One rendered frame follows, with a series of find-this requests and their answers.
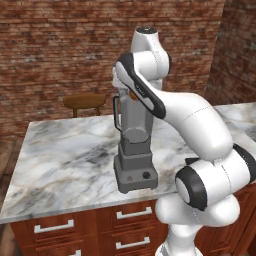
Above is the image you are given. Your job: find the grey blender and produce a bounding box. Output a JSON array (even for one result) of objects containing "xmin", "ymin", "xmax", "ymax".
[{"xmin": 112, "ymin": 87, "xmax": 160, "ymax": 195}]

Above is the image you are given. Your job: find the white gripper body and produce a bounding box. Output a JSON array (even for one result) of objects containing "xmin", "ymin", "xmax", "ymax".
[{"xmin": 112, "ymin": 66, "xmax": 130, "ymax": 91}]

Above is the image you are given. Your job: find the narrow red-brown drawer front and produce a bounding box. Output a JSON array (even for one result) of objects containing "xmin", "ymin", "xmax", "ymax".
[
  {"xmin": 96, "ymin": 199, "xmax": 162, "ymax": 235},
  {"xmin": 109, "ymin": 223, "xmax": 170, "ymax": 256}
]

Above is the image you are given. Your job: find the wide red-brown drawer front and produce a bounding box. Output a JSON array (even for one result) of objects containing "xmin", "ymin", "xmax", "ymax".
[
  {"xmin": 20, "ymin": 237, "xmax": 100, "ymax": 256},
  {"xmin": 9, "ymin": 209, "xmax": 99, "ymax": 245}
]

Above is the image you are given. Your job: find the round wooden stool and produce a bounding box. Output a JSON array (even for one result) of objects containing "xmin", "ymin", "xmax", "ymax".
[{"xmin": 62, "ymin": 93, "xmax": 107, "ymax": 119}]

